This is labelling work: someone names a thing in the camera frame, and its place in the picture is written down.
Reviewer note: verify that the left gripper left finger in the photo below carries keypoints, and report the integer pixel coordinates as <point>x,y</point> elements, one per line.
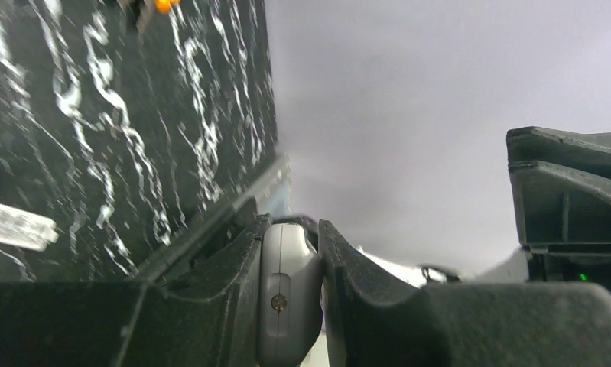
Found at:
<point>207,317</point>

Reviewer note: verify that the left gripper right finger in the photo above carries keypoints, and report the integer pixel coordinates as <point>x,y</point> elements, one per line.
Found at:
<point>375,319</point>

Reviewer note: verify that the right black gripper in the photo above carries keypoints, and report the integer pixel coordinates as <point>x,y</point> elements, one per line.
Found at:
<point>561,188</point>

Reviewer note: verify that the white remote battery cover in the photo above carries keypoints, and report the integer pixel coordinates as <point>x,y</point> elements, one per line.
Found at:
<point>27,230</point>

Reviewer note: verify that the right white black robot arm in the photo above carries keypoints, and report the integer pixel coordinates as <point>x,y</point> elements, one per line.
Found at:
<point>514,269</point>

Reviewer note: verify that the black front mounting rail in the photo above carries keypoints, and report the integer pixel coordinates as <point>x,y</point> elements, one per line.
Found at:
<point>204,236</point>

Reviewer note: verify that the orange handled pliers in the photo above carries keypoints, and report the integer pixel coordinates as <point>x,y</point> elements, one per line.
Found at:
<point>142,11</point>

